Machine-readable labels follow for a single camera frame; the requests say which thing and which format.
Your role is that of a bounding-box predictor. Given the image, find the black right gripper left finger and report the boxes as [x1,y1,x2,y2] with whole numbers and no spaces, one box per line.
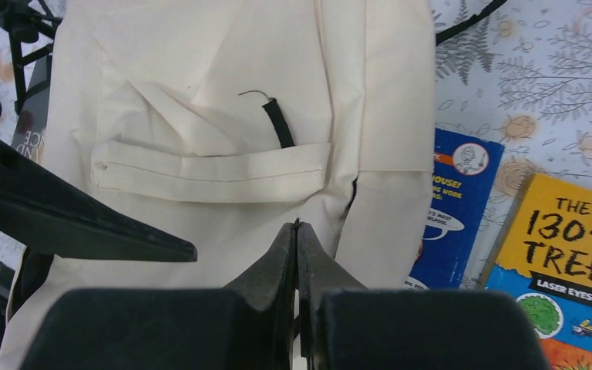
[22,224,296,369]

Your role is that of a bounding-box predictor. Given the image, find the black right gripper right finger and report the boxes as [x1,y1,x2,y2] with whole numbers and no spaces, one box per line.
[297,222,549,369]

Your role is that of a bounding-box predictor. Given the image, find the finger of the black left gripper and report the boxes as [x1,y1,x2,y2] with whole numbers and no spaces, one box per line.
[0,140,197,262]

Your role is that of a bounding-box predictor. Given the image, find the beige canvas backpack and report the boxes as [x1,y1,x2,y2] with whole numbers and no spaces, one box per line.
[0,1,437,369]

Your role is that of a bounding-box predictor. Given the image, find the black moon paperback book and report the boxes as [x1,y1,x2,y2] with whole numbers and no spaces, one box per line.
[11,55,52,163]

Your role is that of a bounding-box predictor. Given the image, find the black mini tripod stand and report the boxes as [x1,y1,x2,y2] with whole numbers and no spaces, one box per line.
[0,0,62,114]

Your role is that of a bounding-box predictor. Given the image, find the blue comic paperback book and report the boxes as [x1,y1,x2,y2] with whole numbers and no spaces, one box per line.
[405,129,504,290]

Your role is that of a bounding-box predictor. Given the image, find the yellow treehouse paperback book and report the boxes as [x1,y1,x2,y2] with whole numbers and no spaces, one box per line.
[483,173,592,369]

